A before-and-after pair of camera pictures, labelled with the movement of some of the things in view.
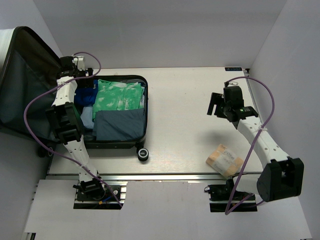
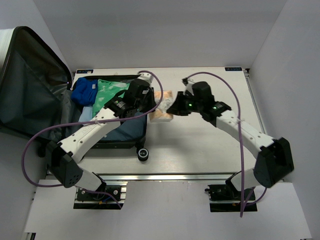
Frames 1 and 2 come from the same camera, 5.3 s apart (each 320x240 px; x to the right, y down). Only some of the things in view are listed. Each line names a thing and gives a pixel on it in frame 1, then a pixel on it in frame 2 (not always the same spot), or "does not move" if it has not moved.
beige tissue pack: (224, 161) -> (161, 115)
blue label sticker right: (233, 69) does not move
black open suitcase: (28, 71) does not move
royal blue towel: (86, 96) does not move
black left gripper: (88, 82) -> (151, 95)
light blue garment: (86, 117) does not move
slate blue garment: (119, 125) does not move
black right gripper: (216, 99) -> (176, 108)
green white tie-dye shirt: (117, 96) does not move
